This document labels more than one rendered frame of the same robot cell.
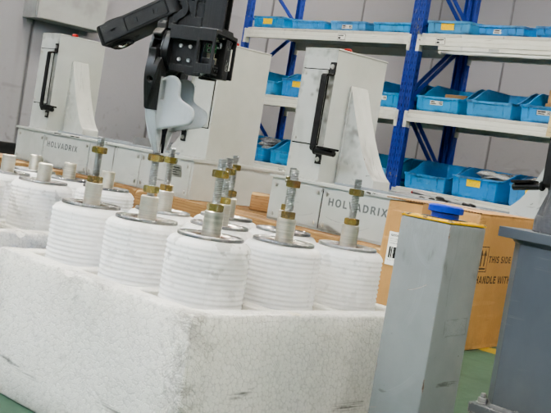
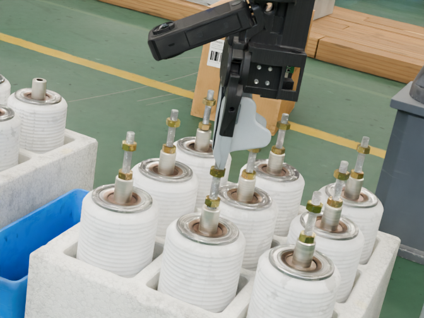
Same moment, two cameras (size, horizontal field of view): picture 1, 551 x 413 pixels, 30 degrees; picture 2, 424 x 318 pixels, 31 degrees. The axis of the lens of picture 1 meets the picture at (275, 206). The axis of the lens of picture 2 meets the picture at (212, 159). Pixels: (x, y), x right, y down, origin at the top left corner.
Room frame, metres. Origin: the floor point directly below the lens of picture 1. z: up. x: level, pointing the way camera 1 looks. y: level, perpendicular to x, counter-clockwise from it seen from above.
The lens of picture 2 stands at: (0.51, 0.49, 0.66)
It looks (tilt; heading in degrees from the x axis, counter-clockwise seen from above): 22 degrees down; 336
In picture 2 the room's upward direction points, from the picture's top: 10 degrees clockwise
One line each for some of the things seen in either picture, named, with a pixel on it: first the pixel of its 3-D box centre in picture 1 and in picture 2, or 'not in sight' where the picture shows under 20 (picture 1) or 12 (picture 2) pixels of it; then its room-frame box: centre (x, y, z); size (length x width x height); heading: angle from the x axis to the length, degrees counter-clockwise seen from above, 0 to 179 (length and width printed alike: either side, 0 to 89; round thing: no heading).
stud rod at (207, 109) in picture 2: (232, 181); (207, 114); (1.48, 0.07, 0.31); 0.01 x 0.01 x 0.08
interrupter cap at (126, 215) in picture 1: (146, 220); (207, 229); (1.23, 0.15, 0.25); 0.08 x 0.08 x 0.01
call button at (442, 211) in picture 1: (445, 213); not in sight; (1.17, -0.19, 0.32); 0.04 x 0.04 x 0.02
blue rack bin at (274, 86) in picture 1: (280, 84); not in sight; (8.48, 0.12, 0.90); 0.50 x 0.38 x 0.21; 132
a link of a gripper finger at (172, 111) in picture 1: (171, 115); (243, 136); (1.21, 0.14, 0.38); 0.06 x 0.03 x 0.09; 72
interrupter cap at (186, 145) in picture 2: (225, 217); (201, 147); (1.48, 0.07, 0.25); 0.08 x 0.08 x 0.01
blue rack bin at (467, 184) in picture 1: (494, 186); not in sight; (6.85, -1.42, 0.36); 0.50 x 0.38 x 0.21; 134
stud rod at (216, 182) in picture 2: (153, 174); (214, 187); (1.23, 0.15, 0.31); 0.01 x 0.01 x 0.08
